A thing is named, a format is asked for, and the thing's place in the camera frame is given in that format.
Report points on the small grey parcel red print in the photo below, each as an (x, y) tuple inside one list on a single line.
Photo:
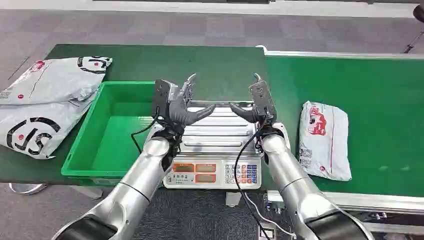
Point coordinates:
[(323, 142)]

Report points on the green conveyor belt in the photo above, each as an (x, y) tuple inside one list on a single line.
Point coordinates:
[(351, 122)]

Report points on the green plastic crate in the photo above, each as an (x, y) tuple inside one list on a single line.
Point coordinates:
[(106, 139)]

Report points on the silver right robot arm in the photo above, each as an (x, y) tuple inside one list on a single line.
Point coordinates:
[(304, 192)]

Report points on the electronic weighing scale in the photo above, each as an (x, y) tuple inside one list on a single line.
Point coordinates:
[(215, 155)]

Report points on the dark round object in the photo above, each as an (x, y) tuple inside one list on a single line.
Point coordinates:
[(419, 13)]

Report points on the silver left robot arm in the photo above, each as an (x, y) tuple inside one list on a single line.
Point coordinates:
[(132, 185)]

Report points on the large grey parcel black logo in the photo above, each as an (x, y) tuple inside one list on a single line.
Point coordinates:
[(36, 129)]

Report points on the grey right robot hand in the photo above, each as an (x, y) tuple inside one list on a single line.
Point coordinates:
[(261, 99)]

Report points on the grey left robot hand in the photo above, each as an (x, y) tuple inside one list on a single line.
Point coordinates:
[(175, 106)]

